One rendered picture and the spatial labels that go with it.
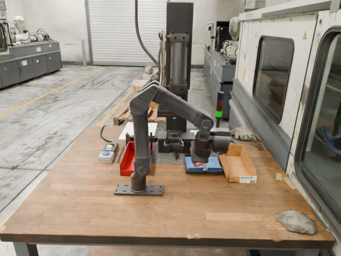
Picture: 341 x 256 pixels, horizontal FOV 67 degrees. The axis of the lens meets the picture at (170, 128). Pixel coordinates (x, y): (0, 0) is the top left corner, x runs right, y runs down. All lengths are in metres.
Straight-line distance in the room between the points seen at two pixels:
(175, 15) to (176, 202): 0.86
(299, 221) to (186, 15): 1.00
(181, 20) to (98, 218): 0.96
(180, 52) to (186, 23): 0.15
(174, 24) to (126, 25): 9.39
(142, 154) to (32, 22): 11.36
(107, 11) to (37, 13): 2.76
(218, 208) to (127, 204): 0.35
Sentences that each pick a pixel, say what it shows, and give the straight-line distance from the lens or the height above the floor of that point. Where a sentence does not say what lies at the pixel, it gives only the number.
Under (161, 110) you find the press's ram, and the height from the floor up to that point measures 1.14.
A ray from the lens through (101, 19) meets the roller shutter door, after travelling 10.98.
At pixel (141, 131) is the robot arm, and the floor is 1.18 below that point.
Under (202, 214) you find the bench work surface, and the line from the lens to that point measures 1.01.
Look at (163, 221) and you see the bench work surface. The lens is 0.97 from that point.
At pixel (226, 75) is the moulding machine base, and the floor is 0.81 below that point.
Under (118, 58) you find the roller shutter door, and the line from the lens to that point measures 10.87.
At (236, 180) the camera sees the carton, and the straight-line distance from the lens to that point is 1.21.
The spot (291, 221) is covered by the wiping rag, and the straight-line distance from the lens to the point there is 1.05.
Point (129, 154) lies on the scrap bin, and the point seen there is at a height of 0.91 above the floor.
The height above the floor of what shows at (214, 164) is 0.92.
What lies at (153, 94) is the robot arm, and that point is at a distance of 0.89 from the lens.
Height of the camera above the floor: 1.54
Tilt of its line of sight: 21 degrees down
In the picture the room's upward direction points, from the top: 1 degrees clockwise
